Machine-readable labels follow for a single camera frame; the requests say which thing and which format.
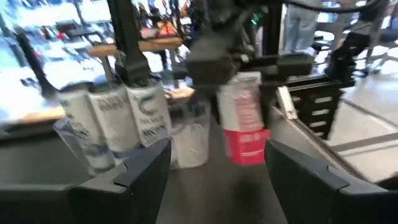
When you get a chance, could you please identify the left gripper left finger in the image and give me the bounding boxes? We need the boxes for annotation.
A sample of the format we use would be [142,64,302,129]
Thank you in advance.
[68,138,172,224]

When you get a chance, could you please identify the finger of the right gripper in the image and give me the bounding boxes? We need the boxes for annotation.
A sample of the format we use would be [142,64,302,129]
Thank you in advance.
[210,90,223,125]
[260,82,275,130]

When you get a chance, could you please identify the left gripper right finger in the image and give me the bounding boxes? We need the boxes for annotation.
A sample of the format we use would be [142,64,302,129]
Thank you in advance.
[264,139,398,224]

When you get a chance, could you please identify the clear plastic bin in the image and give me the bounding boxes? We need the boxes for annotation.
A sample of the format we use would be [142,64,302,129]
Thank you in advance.
[52,81,210,177]

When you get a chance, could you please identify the red and white soda can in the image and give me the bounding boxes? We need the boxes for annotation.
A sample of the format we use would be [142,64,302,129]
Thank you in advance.
[216,71,272,166]

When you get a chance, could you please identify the wooden background table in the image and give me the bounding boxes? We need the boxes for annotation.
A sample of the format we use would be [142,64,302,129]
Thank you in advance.
[86,36,184,58]

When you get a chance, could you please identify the person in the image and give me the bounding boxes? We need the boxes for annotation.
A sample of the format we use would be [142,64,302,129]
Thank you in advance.
[283,0,322,54]

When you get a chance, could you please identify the black background chair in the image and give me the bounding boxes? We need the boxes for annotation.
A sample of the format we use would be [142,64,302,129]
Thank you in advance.
[323,18,389,82]

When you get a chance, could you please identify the white corner bracket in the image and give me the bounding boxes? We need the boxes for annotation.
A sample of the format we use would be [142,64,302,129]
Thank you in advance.
[275,85,299,121]

